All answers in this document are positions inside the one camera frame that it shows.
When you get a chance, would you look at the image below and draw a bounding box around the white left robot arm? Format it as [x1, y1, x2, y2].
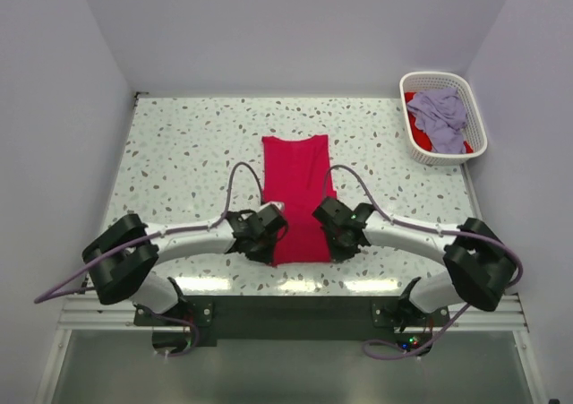
[81, 202, 288, 325]

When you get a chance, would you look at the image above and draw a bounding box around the aluminium extrusion rail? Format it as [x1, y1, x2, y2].
[57, 295, 529, 332]

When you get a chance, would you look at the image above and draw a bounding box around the lavender t shirt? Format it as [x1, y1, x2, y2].
[406, 87, 467, 154]

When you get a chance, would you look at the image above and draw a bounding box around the white perforated laundry basket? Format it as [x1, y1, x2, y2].
[399, 71, 488, 166]

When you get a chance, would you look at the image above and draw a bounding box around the red t shirt in basket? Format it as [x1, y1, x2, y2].
[405, 91, 474, 154]

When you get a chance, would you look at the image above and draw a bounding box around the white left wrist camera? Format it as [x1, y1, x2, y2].
[259, 201, 285, 212]

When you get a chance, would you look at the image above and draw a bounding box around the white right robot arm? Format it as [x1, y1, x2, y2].
[312, 197, 523, 327]

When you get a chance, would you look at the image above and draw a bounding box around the crimson red t shirt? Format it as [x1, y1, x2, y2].
[262, 134, 337, 266]

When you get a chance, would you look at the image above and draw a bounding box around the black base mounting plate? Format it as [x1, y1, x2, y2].
[133, 296, 449, 352]

